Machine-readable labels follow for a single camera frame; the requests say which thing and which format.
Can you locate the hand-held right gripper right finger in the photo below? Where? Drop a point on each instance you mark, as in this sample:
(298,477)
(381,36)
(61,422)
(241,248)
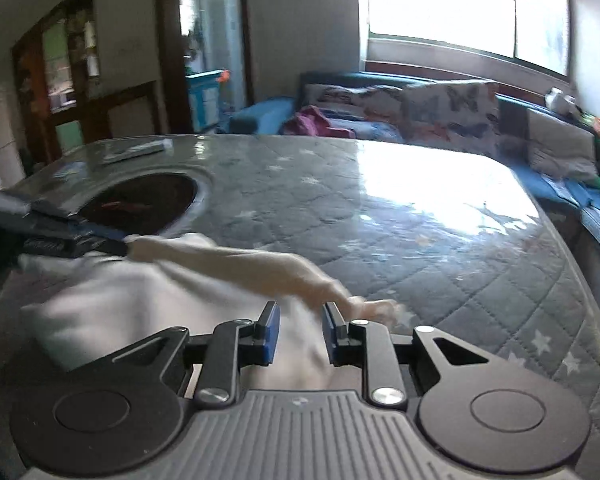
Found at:
(332,337)

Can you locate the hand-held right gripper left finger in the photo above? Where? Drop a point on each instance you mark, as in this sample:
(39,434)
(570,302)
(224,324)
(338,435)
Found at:
(270,336)

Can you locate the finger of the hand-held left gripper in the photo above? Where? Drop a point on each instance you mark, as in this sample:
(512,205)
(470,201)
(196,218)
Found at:
(102,240)

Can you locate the cream pants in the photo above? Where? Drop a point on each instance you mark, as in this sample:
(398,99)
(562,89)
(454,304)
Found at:
(130,300)

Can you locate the black round induction cooktop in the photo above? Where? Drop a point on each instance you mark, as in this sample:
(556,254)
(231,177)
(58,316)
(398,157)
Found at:
(150,200)

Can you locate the small blue card packet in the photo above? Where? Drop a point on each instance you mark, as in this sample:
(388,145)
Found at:
(69,170)

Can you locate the silver remote control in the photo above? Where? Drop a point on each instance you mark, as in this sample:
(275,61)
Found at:
(140,151)

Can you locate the grey quilted star table cover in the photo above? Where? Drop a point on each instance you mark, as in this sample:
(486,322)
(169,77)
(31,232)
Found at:
(430,260)

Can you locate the dark wooden shelf cabinet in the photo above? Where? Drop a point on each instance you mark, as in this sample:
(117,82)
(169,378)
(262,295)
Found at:
(30,85)

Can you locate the blue sofa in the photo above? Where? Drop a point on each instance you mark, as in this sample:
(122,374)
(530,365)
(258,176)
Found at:
(260,115)

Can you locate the flat butterfly print pillow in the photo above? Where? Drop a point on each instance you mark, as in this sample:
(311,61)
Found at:
(370,130)

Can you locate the pink garment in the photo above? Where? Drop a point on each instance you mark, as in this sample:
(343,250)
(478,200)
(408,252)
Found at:
(312,122)

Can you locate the large butterfly print pillow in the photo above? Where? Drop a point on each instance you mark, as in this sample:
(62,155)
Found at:
(450,115)

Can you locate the blue cloth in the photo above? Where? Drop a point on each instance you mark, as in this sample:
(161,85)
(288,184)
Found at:
(595,205)

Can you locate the grey pillow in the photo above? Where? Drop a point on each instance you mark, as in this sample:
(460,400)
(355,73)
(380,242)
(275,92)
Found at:
(560,145)

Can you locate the panda plush toy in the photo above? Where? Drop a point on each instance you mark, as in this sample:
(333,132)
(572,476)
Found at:
(562,101)

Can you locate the colourful plush toy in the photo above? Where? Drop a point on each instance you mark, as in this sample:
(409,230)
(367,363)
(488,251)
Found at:
(596,125)

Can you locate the window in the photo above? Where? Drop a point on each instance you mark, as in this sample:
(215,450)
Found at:
(430,5)

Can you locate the dark wooden door frame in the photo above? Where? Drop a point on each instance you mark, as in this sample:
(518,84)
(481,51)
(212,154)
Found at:
(170,60)

